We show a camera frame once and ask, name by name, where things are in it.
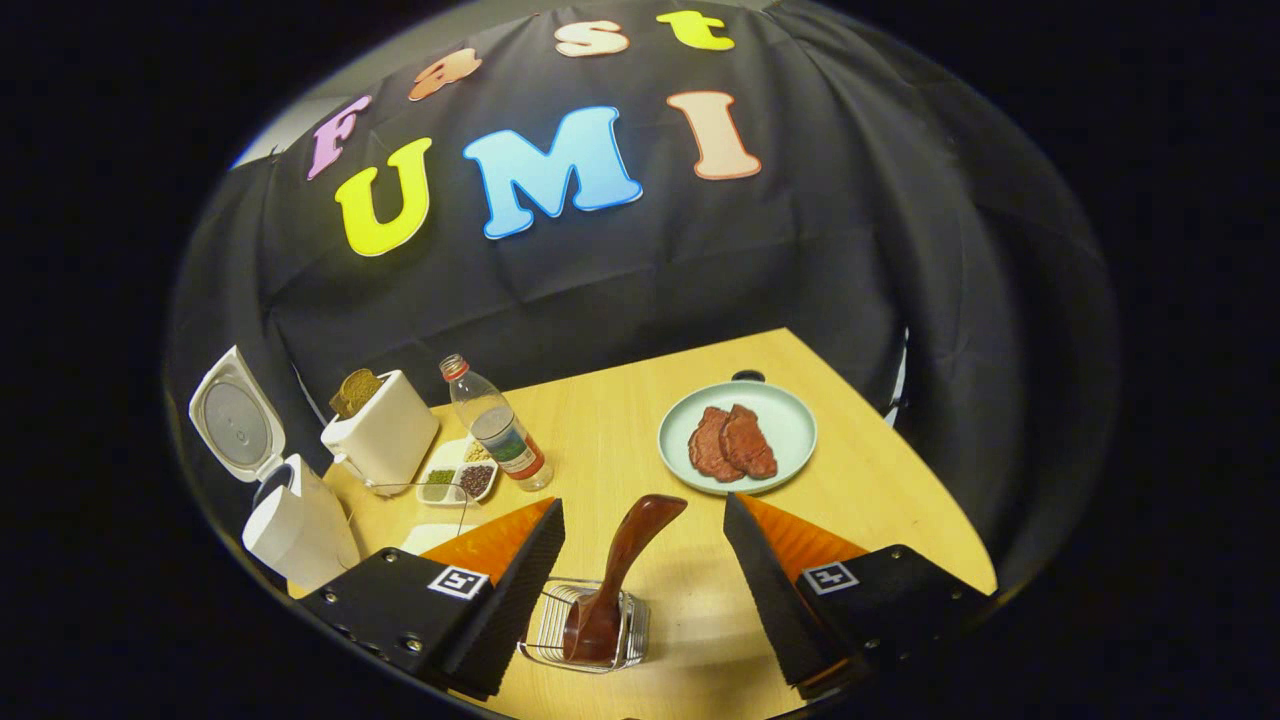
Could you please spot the black backdrop cloth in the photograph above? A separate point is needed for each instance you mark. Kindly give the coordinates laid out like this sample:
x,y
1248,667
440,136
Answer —
x,y
700,260

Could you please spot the light green plate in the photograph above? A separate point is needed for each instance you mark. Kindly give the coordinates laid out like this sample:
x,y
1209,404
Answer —
x,y
790,420

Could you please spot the white divided bean dish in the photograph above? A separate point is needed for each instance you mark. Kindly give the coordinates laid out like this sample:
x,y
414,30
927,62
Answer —
x,y
460,478

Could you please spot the clear rice container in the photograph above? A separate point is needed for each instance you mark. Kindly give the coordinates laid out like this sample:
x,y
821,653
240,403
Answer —
x,y
430,538

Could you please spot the clear plastic bottle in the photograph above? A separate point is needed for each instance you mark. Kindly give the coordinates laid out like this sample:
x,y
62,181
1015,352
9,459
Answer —
x,y
495,425

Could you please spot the brown toast slice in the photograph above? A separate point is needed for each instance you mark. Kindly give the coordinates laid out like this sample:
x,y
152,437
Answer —
x,y
355,392

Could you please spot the white toaster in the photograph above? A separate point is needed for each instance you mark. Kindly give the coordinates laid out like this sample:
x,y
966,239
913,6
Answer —
x,y
390,440

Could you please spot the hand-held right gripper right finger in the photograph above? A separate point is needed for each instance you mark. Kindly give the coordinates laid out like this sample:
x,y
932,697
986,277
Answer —
x,y
775,600

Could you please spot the white rice cooker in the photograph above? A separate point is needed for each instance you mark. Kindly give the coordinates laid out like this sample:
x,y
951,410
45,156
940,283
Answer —
x,y
300,530

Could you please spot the clear chopstick holder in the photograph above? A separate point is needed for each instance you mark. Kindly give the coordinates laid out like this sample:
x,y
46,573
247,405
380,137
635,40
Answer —
x,y
545,625

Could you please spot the brown wooden spoon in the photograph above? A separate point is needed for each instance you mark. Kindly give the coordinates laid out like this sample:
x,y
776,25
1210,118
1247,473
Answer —
x,y
625,550

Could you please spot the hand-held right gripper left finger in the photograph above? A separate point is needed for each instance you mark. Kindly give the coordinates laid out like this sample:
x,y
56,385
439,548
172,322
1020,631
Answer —
x,y
520,590

